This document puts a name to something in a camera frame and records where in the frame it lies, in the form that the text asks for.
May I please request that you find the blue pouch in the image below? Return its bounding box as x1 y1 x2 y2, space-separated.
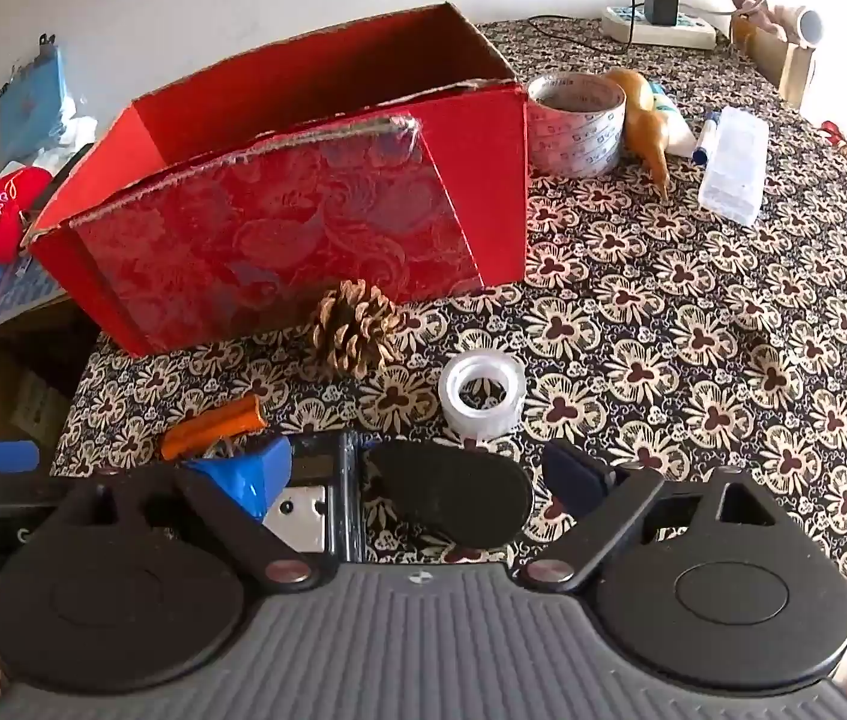
0 34 71 166

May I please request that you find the wooden gourd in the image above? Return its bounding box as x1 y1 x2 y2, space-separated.
603 67 674 202

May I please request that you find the red plush toy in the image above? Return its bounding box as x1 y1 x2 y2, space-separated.
0 166 55 265

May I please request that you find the orange ribbed tube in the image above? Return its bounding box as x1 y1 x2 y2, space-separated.
160 395 267 460

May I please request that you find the blue checked towel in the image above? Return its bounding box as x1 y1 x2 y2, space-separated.
0 240 68 342

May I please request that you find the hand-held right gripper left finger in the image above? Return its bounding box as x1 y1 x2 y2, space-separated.
76 435 338 595

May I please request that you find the blue capped marker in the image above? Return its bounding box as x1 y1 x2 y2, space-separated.
692 111 725 166

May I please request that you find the black oval case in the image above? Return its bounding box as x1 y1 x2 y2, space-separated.
372 441 535 550

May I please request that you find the white power strip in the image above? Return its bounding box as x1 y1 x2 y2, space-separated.
601 4 719 51

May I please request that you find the clear plastic bag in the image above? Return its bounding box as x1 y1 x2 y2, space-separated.
40 90 101 173

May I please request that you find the large printed tape roll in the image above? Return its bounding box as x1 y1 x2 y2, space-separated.
526 71 628 179

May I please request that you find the white glue bottle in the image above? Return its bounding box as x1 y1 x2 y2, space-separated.
648 82 696 160

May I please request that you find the black cable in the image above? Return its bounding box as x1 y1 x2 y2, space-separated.
528 0 675 53

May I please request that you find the floral patterned tablecloth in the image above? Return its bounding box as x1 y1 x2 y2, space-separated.
52 15 847 608

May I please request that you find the red patterned cardboard box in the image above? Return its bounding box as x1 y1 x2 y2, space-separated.
22 2 531 359

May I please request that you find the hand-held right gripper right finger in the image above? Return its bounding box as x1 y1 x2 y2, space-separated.
517 439 795 593

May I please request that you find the white cup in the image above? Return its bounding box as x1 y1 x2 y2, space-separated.
783 6 824 47

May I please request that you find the brown pine cone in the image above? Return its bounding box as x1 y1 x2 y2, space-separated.
305 279 408 382

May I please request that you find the wooden box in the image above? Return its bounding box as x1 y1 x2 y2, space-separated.
731 15 818 110

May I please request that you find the clear tape roll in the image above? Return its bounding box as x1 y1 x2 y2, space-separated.
438 351 528 437

